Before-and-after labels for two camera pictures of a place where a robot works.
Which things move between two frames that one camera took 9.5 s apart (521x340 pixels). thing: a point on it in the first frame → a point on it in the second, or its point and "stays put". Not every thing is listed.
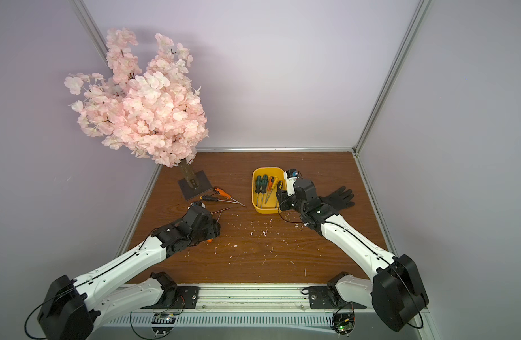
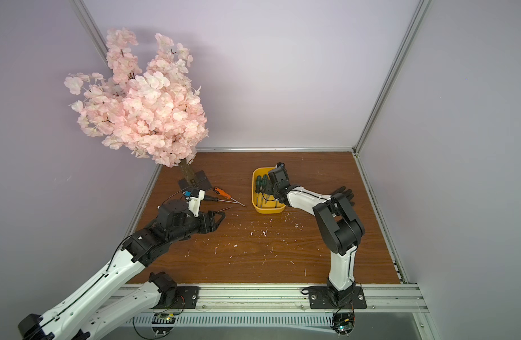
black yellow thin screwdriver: (220, 210) stays put
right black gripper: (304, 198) → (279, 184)
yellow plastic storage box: (266, 183) stays put
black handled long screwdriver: (216, 200) stays put
